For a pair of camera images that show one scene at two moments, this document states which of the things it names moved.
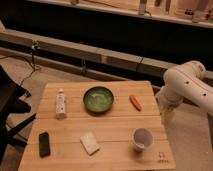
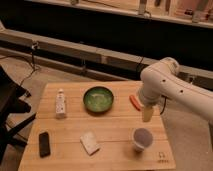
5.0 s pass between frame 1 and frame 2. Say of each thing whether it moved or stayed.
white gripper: moved
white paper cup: stayed
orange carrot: stayed
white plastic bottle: stayed
